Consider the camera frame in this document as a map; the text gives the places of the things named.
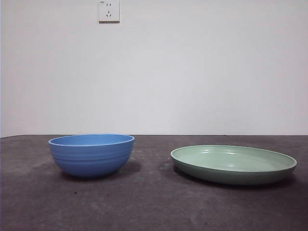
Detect blue ribbed bowl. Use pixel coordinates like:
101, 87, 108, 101
48, 134, 135, 179

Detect green round plate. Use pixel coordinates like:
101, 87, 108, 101
170, 144, 297, 186

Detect white wall socket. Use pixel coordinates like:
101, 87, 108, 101
98, 0, 120, 24

